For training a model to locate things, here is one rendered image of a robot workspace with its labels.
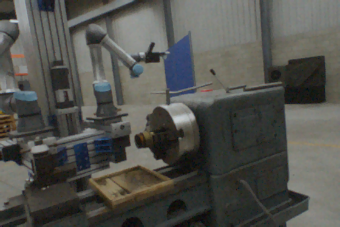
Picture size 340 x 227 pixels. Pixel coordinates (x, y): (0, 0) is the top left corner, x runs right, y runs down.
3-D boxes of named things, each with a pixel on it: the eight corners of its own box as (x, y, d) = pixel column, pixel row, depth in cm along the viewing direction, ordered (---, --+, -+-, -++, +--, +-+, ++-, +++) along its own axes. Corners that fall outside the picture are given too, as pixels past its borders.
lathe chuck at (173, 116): (164, 151, 166) (160, 100, 160) (195, 168, 140) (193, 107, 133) (150, 155, 162) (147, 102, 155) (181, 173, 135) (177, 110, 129)
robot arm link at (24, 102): (25, 115, 158) (20, 90, 156) (11, 115, 165) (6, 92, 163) (44, 111, 168) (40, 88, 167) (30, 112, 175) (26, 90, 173)
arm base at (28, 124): (14, 131, 168) (11, 115, 167) (41, 126, 178) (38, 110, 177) (20, 133, 157) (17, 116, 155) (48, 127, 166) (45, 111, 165)
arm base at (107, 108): (92, 116, 199) (90, 102, 198) (111, 113, 209) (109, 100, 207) (101, 117, 188) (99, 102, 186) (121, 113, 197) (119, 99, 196)
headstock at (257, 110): (235, 139, 207) (231, 87, 203) (292, 149, 166) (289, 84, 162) (167, 158, 178) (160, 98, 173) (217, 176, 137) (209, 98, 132)
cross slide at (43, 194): (60, 179, 142) (59, 170, 142) (81, 208, 106) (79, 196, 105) (23, 190, 134) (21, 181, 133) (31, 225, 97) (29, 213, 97)
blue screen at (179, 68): (159, 115, 1039) (152, 52, 1010) (180, 113, 1051) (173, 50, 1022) (183, 136, 634) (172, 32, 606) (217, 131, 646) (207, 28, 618)
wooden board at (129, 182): (141, 170, 160) (140, 163, 159) (174, 188, 129) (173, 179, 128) (89, 186, 145) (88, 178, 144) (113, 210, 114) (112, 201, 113)
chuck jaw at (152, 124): (164, 132, 150) (155, 114, 155) (167, 127, 146) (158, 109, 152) (146, 136, 144) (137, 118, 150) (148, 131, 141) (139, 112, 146)
